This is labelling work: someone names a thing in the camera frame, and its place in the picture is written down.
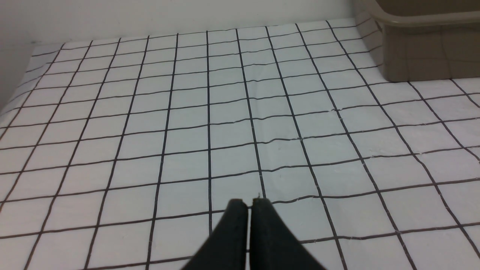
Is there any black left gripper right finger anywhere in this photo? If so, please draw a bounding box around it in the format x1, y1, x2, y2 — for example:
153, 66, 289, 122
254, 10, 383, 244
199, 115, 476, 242
250, 198, 325, 270

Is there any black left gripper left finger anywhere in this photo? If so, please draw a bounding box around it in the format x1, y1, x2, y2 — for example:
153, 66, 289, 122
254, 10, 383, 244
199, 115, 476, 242
182, 199, 248, 270

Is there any white black grid tablecloth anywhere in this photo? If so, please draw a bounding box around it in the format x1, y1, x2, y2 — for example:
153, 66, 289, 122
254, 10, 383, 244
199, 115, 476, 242
0, 19, 480, 270

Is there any olive green plastic bin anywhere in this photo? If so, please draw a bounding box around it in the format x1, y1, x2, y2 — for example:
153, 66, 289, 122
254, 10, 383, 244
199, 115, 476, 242
352, 0, 480, 82

